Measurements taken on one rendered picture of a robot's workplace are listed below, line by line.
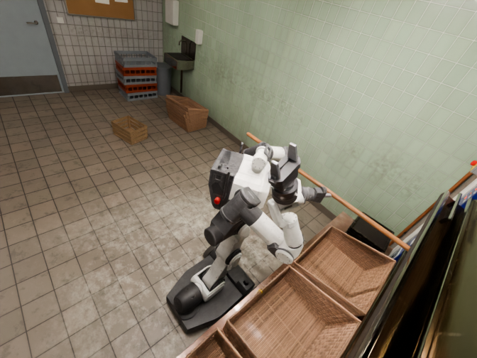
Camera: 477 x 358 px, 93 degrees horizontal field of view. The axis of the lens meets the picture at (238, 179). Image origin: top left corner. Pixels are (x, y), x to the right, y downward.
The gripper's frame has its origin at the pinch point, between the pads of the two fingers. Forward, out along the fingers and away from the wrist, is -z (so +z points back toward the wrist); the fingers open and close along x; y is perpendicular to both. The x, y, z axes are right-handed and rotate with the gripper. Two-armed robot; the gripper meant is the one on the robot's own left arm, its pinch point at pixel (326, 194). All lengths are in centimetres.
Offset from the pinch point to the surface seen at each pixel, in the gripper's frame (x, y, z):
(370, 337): -25, 80, 36
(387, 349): -22, 82, 30
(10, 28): 22, -323, 341
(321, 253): 60, 6, -23
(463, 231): -28, 47, -31
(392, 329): -22, 78, 25
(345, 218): 61, -32, -66
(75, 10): -8, -371, 270
